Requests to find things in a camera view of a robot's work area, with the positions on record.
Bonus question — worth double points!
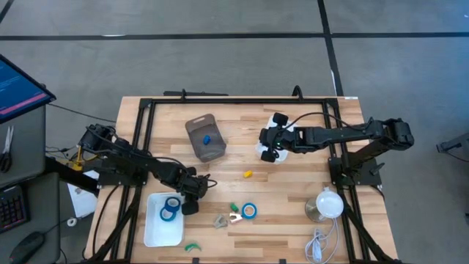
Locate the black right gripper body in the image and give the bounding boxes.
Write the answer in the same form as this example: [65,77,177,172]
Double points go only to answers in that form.
[258,112,294,164]

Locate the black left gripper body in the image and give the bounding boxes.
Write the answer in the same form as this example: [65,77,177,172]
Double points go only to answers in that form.
[175,166,210,216]

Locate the dark blue tape roll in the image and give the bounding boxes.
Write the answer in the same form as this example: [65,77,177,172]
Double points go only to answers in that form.
[163,197,182,213]

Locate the small white plastic bin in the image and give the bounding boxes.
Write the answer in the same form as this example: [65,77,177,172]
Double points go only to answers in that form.
[255,114,294,164]

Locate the large white plastic bin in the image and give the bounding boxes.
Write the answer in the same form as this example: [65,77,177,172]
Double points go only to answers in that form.
[142,192,186,248]

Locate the grey translucent plastic bin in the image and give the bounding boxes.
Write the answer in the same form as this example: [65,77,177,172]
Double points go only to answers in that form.
[185,113,227,164]

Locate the white mushroom-shaped lamp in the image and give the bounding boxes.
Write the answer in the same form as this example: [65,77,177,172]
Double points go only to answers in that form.
[304,186,344,223]

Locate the white paper sheet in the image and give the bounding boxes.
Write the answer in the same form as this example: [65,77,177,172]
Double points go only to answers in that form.
[67,170,99,219]

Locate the yellow clamp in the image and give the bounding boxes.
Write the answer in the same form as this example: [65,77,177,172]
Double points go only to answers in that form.
[71,144,88,172]

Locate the grey desk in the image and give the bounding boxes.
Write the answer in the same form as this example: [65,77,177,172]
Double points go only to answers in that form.
[0,104,62,264]

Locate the black computer mouse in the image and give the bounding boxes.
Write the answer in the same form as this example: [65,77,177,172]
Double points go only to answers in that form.
[9,231,45,264]

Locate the black keyboard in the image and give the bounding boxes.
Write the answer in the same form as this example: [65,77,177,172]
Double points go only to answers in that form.
[0,184,30,235]

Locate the blue screen monitor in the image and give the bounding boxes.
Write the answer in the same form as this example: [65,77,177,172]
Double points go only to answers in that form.
[0,54,57,125]

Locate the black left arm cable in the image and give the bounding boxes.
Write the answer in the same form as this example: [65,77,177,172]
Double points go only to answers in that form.
[199,174,218,190]

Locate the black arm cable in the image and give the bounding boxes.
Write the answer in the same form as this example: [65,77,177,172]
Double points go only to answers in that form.
[199,174,218,190]
[284,111,371,133]

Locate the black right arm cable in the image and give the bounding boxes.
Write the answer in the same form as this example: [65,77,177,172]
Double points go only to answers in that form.
[284,111,371,133]

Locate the white lamp cable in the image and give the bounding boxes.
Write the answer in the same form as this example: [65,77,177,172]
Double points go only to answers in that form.
[304,216,341,263]

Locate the black handled scissors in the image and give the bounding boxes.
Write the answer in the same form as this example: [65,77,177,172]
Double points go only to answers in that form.
[0,125,15,174]

